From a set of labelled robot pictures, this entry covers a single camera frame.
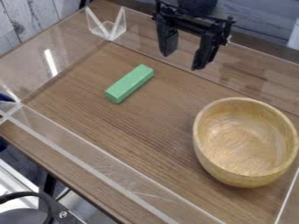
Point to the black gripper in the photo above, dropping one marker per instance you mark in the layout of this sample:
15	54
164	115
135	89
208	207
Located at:
194	15

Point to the green rectangular block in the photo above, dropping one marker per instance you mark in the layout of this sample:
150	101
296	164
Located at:
130	83

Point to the light wooden bowl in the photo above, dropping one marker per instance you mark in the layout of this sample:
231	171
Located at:
244	141

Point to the blue object at edge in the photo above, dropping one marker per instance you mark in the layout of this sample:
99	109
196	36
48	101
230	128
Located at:
5	98

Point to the clear acrylic tray enclosure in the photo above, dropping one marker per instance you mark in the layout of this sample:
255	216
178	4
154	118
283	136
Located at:
164	145

